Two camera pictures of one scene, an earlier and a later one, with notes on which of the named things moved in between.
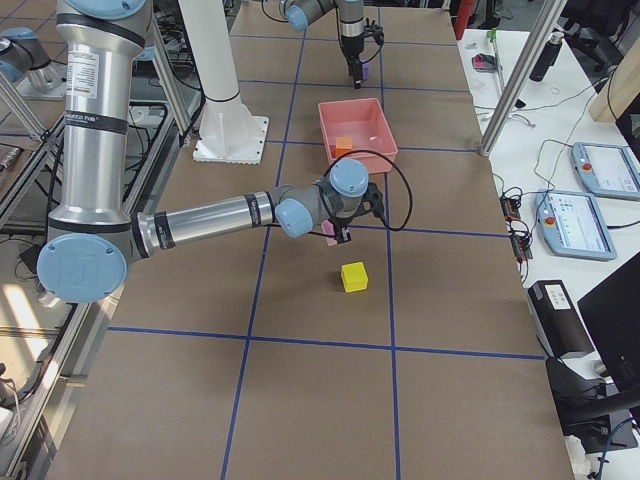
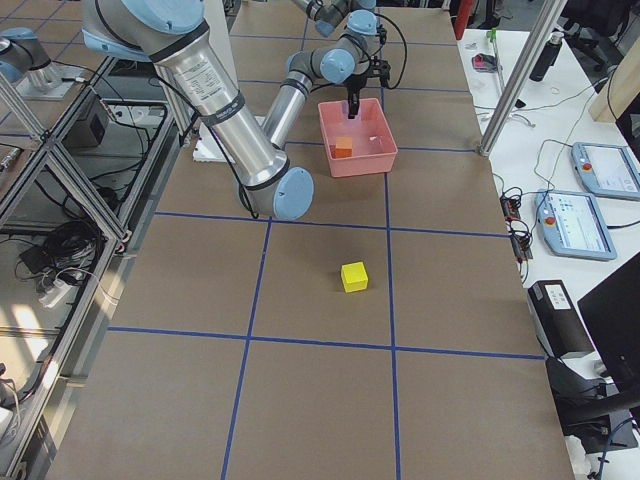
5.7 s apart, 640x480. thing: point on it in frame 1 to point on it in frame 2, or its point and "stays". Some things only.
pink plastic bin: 365,122 stays
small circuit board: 519,233 stays
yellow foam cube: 355,277 stays
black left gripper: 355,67 to 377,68
